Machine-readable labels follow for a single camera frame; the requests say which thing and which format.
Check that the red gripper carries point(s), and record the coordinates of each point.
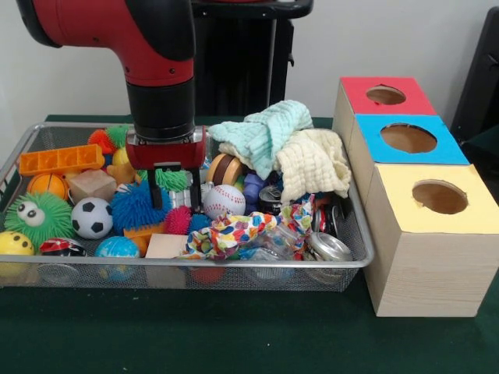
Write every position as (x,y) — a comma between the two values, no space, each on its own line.
(167,154)

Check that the silver toy robot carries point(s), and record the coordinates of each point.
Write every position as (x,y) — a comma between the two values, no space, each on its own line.
(179,199)

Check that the light blue waffle cloth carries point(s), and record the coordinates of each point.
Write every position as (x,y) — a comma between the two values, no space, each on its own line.
(269,136)

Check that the cream waffle cloth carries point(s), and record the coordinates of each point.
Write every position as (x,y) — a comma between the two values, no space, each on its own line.
(312,163)

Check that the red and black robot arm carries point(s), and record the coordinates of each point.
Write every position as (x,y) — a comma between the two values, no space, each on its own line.
(156,58)

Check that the clear mesh bin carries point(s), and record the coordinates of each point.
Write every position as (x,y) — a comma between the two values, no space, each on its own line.
(273,278)

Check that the wooden box with three holes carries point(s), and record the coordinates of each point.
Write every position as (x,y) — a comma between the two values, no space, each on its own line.
(429,272)

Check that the large blue spiky ball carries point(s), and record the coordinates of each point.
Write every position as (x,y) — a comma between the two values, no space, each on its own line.
(134,210)

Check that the white baseball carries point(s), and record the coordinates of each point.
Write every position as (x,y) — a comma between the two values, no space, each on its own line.
(224,201)

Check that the toy burger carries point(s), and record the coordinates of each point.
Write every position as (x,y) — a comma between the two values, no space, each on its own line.
(224,168)

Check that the colourful spotted cloth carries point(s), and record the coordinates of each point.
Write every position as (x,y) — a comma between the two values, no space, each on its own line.
(226,233)

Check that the blue globe ball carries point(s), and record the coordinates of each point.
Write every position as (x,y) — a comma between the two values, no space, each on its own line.
(117,247)

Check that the black and white soccer ball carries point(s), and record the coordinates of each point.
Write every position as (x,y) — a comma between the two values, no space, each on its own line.
(92,218)

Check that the orange plastic tray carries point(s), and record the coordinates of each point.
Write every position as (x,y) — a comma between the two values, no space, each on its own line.
(58,159)

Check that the green googly-eyed puffer ball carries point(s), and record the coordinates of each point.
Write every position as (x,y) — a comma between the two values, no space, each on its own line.
(43,220)

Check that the dark green table cloth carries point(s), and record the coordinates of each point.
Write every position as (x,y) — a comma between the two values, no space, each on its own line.
(195,331)

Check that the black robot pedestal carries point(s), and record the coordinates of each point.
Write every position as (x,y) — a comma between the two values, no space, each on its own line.
(241,58)

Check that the black furniture frame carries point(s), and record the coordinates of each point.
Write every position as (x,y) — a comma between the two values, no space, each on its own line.
(479,78)

